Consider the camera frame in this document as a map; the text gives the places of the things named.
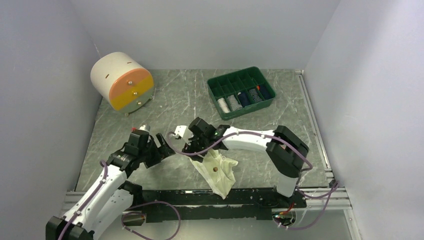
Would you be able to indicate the navy orange rolled sock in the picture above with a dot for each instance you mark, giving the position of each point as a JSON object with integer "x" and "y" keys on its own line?
{"x": 264, "y": 91}

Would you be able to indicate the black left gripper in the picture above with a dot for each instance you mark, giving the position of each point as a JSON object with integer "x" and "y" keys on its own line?
{"x": 164, "y": 151}

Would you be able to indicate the green compartment organizer tray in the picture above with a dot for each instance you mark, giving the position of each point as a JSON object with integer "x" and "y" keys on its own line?
{"x": 237, "y": 81}

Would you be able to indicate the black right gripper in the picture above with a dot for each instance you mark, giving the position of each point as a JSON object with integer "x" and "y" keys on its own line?
{"x": 189, "y": 146}

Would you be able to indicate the grey striped rolled sock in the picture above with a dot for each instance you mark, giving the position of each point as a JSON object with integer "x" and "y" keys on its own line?
{"x": 234, "y": 104}

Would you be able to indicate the blue striped rolled sock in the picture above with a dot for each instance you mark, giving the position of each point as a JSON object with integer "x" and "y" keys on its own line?
{"x": 255, "y": 95}

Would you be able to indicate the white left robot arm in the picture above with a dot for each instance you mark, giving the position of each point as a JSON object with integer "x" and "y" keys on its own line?
{"x": 111, "y": 193}

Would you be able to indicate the dark navy rolled sock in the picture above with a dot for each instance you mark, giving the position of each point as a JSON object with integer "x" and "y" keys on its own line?
{"x": 244, "y": 99}

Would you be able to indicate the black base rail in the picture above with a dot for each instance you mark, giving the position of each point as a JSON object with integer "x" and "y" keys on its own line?
{"x": 169, "y": 205}

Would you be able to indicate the cream cloth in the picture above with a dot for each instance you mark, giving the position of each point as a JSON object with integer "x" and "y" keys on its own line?
{"x": 217, "y": 170}

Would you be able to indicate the round white drawer cabinet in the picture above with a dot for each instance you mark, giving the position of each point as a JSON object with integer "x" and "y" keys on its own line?
{"x": 122, "y": 82}

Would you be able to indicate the white pink-trimmed underwear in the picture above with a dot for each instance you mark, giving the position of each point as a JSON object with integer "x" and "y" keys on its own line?
{"x": 223, "y": 105}

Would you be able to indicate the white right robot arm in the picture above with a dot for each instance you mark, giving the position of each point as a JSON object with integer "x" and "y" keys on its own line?
{"x": 286, "y": 151}

